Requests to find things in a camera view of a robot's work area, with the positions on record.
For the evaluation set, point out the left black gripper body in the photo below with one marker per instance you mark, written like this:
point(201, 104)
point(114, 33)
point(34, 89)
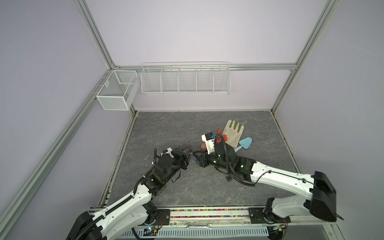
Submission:
point(177, 163)

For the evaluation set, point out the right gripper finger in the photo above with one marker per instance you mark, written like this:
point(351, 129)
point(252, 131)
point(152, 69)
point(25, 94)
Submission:
point(199, 153)
point(203, 161)

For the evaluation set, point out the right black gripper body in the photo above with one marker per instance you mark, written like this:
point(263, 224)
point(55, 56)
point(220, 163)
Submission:
point(213, 161)

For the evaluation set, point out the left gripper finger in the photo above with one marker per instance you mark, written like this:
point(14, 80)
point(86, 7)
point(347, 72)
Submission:
point(186, 161)
point(186, 149)

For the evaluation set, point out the dark padlock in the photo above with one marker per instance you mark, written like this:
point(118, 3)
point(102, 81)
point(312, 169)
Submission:
point(229, 178)

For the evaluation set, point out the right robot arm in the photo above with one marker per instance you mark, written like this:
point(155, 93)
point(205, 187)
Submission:
point(311, 194)

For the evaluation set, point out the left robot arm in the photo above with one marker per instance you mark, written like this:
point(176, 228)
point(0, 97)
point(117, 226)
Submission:
point(135, 208)

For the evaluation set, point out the red rubber glove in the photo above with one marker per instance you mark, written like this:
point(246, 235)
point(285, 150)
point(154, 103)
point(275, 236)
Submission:
point(203, 146)

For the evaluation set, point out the beige cloth glove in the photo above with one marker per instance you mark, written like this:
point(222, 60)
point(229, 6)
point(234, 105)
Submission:
point(233, 130)

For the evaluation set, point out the teal garden trowel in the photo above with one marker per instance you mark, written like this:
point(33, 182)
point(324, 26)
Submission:
point(244, 144)

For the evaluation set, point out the silver wrench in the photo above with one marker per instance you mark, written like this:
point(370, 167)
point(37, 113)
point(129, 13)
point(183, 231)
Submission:
point(197, 226)

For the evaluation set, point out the white mesh box basket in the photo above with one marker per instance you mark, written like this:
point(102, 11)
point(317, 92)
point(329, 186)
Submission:
point(118, 90)

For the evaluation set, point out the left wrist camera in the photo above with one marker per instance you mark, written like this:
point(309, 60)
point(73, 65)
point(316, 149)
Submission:
point(168, 151)

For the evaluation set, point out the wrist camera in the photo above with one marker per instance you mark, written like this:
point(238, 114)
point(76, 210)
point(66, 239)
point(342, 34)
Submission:
point(209, 140)
point(168, 151)

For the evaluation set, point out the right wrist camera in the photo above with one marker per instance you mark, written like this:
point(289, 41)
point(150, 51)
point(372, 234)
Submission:
point(209, 140)

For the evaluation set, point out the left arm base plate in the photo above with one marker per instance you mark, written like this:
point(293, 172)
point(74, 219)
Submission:
point(160, 217)

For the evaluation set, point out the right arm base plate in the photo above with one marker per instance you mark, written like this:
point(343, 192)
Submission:
point(257, 216)

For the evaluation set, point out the white slotted cable duct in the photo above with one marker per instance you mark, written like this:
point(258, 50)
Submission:
point(200, 233)

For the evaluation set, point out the white wire shelf basket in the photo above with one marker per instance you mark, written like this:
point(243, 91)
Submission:
point(186, 78)

